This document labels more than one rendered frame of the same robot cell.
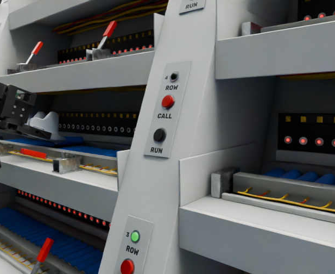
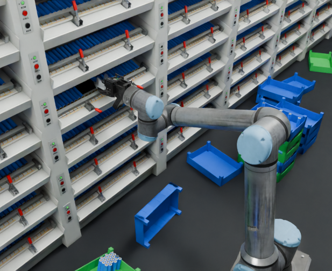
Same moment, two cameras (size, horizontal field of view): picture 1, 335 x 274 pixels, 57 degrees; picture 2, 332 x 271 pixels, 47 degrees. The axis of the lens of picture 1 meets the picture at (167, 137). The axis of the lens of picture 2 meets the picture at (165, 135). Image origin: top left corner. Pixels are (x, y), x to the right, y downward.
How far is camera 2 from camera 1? 2.07 m
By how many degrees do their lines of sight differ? 97
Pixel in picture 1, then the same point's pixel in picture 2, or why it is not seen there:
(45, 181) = not seen: hidden behind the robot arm
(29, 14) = (68, 37)
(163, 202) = (164, 71)
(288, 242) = (180, 63)
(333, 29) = (182, 29)
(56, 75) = (117, 61)
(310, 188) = (171, 51)
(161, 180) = (163, 68)
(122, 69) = (144, 49)
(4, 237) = (96, 127)
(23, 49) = not seen: hidden behind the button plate
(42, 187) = not seen: hidden behind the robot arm
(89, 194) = (146, 83)
